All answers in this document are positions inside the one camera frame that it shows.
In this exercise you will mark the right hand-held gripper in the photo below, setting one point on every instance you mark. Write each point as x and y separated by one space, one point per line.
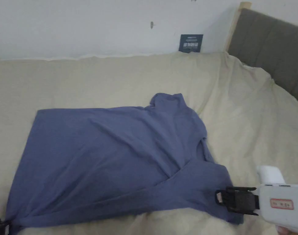
281 205

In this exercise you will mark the blue shirt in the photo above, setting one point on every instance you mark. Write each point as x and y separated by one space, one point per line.
97 156

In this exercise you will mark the person's right hand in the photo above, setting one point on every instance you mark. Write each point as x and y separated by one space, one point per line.
284 231

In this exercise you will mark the dark card with white print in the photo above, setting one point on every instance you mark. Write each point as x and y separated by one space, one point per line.
191 43

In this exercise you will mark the bed with beige sheet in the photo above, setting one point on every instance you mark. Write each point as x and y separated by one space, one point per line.
95 80

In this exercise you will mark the grey padded headboard, wooden frame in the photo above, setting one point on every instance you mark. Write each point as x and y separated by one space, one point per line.
269 41

